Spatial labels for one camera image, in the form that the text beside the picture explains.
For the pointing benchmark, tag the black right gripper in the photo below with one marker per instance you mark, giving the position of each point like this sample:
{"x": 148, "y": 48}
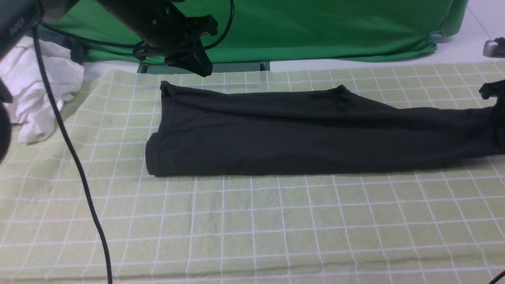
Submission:
{"x": 495, "y": 102}

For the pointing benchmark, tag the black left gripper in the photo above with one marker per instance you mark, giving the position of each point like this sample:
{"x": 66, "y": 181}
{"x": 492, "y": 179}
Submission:
{"x": 165, "y": 31}

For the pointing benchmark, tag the dark gray long-sleeve shirt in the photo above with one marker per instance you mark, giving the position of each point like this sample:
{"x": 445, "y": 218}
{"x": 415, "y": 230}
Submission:
{"x": 208, "y": 133}

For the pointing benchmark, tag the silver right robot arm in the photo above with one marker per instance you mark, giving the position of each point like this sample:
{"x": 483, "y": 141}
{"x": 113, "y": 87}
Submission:
{"x": 496, "y": 49}

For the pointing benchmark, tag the dark gray garment behind white shirt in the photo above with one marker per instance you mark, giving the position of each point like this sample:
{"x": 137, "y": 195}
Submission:
{"x": 75, "y": 47}

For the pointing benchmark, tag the crumpled white shirt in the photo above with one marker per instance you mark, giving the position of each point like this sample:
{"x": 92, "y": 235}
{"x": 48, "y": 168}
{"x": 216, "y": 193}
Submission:
{"x": 31, "y": 108}

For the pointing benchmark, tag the metal binder clip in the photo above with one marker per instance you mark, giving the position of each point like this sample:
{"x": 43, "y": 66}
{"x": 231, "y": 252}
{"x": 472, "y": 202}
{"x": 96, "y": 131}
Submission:
{"x": 436, "y": 37}

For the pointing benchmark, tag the green backdrop cloth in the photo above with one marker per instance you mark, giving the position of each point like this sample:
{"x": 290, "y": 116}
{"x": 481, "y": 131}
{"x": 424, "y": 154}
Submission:
{"x": 271, "y": 30}

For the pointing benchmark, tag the light green checkered tablecloth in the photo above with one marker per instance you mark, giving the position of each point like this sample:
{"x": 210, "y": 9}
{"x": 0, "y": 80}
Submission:
{"x": 433, "y": 227}

